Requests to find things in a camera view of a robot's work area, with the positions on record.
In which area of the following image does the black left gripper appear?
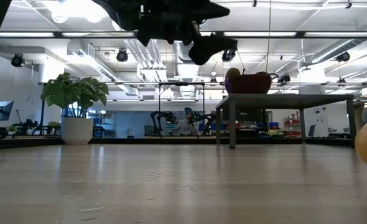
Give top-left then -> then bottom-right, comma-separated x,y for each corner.
91,0 -> 239,66

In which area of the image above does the dark red bowl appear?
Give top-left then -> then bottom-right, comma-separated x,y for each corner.
223,73 -> 279,95

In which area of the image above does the black ceiling spotlight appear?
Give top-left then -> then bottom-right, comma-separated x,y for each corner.
277,73 -> 292,85
221,48 -> 238,63
116,48 -> 129,63
336,51 -> 351,63
11,53 -> 25,68

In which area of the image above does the red storage rack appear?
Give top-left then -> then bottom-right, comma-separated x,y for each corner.
282,116 -> 302,138

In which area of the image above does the black beam with light strips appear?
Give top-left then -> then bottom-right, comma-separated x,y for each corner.
0,30 -> 367,39

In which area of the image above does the background monitor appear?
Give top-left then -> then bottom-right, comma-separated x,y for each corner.
0,100 -> 15,122

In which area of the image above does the black metal frame stand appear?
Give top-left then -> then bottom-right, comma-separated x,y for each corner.
157,82 -> 206,138

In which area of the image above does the thin hanging cable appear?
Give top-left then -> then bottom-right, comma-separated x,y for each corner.
266,0 -> 272,75

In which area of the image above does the black aluminium table frame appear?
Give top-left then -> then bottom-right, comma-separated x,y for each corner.
0,136 -> 355,151

